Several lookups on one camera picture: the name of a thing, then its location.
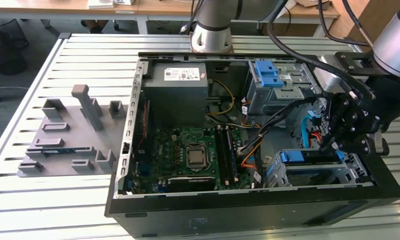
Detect orange wire black connector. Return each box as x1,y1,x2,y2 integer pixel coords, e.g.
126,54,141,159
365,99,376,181
310,126,326,142

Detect black white wire bundle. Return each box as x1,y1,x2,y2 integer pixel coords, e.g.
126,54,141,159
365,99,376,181
204,112,264,130

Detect hard disk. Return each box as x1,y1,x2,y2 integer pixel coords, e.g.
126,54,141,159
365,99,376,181
265,148,348,187

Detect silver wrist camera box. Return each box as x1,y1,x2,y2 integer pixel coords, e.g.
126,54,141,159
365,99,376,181
314,54,368,96

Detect red black twisted wire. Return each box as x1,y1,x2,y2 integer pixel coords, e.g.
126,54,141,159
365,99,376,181
137,101,150,154

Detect person legs under desk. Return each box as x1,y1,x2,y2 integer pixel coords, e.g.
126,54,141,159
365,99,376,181
80,19,109,35

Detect red wire white connector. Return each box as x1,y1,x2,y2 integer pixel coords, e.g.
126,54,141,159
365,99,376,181
238,99,257,127

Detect silver optical drive cage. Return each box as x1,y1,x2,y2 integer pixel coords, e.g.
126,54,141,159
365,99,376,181
245,59,321,116

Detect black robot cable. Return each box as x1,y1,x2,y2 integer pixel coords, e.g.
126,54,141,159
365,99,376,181
317,0,376,48
265,0,377,101

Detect blue RAM stick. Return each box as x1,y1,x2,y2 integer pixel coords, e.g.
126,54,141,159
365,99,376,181
41,148,77,156

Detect black RAM slot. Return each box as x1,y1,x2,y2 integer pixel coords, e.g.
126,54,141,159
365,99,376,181
213,126,230,185

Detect black CPU socket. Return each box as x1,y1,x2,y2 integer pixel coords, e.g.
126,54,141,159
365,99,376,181
182,142,212,173

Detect black graphics card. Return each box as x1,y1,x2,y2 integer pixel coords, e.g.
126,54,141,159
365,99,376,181
165,175,218,193

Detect blue plastic drive latch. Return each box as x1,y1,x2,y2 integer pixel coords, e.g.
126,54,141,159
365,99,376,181
253,60,284,88

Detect wooden desk white frame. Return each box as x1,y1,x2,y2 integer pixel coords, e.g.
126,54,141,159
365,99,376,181
0,0,341,38

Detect blue data wire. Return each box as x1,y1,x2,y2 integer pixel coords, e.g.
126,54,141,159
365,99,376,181
298,109,321,151

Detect brown cardboard piece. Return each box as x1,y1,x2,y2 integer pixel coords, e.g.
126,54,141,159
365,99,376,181
294,0,330,11

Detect yellow wire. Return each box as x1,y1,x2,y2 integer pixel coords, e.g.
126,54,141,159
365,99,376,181
204,79,236,117

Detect black PC case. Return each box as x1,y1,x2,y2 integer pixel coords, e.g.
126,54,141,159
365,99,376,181
102,51,400,238

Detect grey parts rack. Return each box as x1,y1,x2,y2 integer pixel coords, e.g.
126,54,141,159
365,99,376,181
16,84,129,178

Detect black waste bin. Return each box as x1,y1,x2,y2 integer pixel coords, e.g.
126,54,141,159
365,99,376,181
0,18,29,76

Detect grey power supply unit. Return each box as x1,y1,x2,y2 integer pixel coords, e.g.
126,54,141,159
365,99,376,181
141,62,210,128

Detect wooden cabinet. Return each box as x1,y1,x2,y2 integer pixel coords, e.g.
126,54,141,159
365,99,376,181
325,0,400,51

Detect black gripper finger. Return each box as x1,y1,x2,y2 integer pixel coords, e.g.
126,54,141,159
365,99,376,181
332,124,378,158
318,91,360,153

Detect silver disk bay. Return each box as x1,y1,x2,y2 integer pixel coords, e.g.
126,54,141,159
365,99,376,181
264,148,369,188

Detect green motherboard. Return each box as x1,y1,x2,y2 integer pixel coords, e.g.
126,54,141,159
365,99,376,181
124,126,264,195

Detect silver CPU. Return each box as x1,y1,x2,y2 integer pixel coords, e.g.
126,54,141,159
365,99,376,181
185,147,208,167

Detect white book stack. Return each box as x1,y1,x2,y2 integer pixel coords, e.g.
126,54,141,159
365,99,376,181
88,0,116,10

